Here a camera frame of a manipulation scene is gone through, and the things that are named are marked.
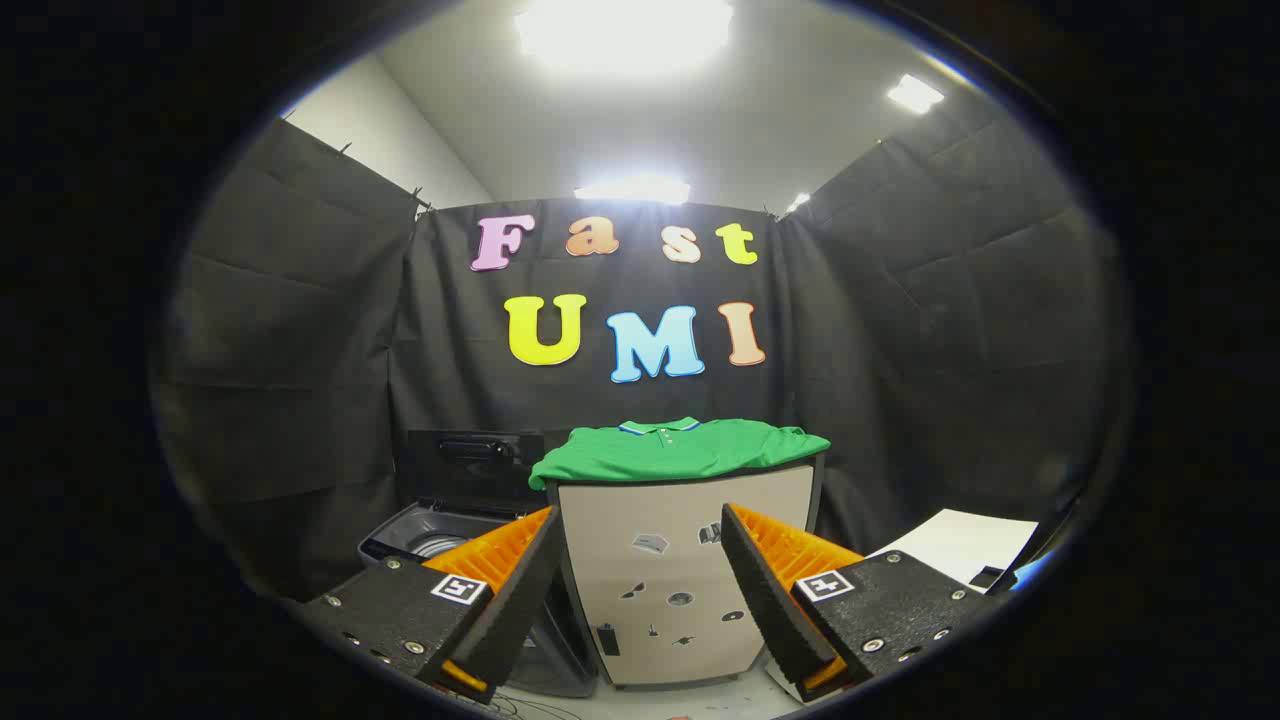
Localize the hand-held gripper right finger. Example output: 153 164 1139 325
720 503 1001 703

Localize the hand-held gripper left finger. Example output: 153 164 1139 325
296 505 567 705

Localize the grey washing machine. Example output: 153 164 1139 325
358 500 599 699

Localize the green polo shirt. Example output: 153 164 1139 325
528 416 832 491

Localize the beige cabinet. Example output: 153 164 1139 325
545 455 827 691

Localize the white sheet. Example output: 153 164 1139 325
868 508 1041 593

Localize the black backdrop cloth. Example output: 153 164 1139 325
150 118 1136 601

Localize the large ceiling light panel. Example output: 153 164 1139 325
515 0 736 73

